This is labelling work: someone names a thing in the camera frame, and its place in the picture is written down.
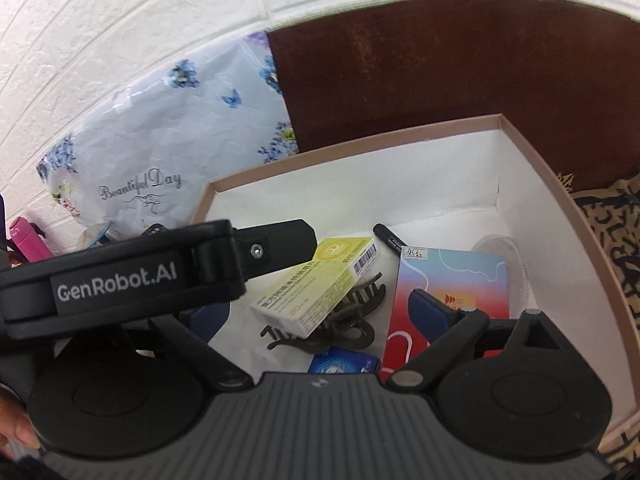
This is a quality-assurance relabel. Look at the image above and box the small round pale object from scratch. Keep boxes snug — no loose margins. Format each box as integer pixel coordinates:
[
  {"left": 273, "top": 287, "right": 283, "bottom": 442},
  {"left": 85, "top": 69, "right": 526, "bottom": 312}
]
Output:
[{"left": 77, "top": 222, "right": 112, "bottom": 254}]

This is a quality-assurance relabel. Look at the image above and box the small blue box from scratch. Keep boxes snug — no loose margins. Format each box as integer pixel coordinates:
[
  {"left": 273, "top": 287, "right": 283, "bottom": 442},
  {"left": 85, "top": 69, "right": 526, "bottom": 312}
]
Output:
[{"left": 307, "top": 352, "right": 384, "bottom": 377}]

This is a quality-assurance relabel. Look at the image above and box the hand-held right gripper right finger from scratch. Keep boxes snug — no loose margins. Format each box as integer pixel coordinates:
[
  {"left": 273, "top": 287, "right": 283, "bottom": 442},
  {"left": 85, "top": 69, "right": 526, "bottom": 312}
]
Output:
[{"left": 385, "top": 287, "right": 576, "bottom": 391}]

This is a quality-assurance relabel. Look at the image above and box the colourful gradient booklet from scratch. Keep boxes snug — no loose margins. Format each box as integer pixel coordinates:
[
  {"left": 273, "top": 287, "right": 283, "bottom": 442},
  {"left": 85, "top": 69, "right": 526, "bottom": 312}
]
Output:
[{"left": 380, "top": 247, "right": 512, "bottom": 384}]

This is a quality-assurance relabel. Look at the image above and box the brown wooden board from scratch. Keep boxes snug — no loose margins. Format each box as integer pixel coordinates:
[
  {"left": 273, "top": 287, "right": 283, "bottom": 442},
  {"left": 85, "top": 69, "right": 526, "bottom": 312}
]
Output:
[{"left": 265, "top": 0, "right": 640, "bottom": 192}]

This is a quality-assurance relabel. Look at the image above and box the person's left hand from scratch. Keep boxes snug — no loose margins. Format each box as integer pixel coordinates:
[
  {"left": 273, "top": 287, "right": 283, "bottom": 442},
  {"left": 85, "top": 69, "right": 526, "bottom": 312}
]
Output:
[{"left": 0, "top": 391, "right": 42, "bottom": 451}]

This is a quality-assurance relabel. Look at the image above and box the floral plastic bag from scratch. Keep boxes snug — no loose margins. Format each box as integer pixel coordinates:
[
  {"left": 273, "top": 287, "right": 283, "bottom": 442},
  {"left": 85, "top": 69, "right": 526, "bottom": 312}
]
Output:
[{"left": 36, "top": 30, "right": 301, "bottom": 252}]

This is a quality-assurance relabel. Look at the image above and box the leopard print cloth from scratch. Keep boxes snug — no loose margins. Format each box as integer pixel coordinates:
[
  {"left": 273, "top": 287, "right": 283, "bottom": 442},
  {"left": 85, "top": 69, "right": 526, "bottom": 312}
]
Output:
[{"left": 555, "top": 170, "right": 640, "bottom": 472}]

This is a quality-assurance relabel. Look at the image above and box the clear round plastic object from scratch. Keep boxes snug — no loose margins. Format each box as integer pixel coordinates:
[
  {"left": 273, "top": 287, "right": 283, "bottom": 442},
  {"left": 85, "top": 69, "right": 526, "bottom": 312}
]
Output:
[{"left": 470, "top": 235, "right": 529, "bottom": 322}]

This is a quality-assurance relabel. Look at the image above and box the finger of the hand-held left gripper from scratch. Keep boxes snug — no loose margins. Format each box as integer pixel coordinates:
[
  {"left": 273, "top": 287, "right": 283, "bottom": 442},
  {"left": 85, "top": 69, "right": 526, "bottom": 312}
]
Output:
[{"left": 230, "top": 218, "right": 317, "bottom": 282}]

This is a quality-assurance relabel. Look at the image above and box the yellow white medicine box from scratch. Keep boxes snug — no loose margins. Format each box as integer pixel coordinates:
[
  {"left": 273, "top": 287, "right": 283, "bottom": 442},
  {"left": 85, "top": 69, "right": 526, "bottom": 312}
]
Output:
[{"left": 249, "top": 236, "right": 381, "bottom": 340}]

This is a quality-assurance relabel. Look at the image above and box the black marker pen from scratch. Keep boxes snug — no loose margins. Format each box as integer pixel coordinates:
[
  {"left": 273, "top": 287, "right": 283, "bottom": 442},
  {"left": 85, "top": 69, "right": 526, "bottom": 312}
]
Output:
[{"left": 372, "top": 222, "right": 404, "bottom": 257}]

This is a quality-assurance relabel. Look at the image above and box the dark hair claw clip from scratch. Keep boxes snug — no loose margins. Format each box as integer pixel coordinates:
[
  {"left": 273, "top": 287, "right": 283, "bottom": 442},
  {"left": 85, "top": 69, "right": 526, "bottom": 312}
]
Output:
[{"left": 259, "top": 272, "right": 389, "bottom": 352}]

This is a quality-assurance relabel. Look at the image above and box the pink bottle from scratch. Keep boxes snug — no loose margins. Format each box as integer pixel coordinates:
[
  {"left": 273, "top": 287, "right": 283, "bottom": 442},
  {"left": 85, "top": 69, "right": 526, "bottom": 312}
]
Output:
[{"left": 9, "top": 216, "right": 54, "bottom": 264}]

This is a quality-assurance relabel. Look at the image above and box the white box with pink rim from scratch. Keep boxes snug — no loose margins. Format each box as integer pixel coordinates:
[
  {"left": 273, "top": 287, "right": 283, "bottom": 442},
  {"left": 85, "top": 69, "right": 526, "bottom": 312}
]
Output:
[{"left": 187, "top": 112, "right": 640, "bottom": 428}]

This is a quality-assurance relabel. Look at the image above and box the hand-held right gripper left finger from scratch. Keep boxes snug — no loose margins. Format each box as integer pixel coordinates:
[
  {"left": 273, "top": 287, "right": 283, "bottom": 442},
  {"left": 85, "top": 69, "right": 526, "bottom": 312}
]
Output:
[{"left": 152, "top": 304, "right": 252, "bottom": 392}]

